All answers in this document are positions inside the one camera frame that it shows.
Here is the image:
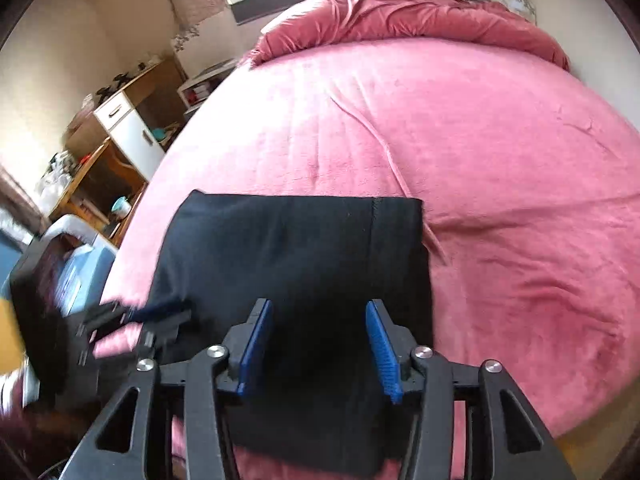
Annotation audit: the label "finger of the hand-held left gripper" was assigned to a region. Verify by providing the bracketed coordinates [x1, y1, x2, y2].
[100, 300, 188, 328]
[140, 310, 195, 356]

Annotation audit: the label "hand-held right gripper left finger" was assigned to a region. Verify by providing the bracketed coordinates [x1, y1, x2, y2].
[60, 299, 275, 480]

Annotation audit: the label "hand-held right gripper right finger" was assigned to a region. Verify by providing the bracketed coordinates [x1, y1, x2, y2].
[365, 300, 576, 480]

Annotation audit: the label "black pants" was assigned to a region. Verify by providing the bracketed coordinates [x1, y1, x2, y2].
[147, 190, 436, 478]

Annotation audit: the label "dark maroon cloth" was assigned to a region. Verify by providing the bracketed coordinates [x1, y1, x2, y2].
[0, 375, 96, 480]

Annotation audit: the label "clear plastic bags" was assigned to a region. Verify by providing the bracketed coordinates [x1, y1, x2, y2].
[35, 150, 81, 201]

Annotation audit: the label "wooden desk with cabinet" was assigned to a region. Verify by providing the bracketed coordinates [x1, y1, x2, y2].
[65, 55, 188, 181]

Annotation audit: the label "pink bedspread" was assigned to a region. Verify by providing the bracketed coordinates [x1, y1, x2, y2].
[102, 37, 640, 480]

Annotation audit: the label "dark cluttered items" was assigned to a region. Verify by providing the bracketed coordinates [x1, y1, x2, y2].
[95, 62, 161, 98]

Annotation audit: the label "grey white nightstand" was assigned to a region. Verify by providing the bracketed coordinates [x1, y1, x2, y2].
[177, 59, 238, 116]

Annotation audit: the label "pink duvet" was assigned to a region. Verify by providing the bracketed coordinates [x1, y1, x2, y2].
[250, 0, 571, 71]

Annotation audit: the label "floral white box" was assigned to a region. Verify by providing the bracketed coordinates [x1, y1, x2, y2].
[492, 0, 538, 23]

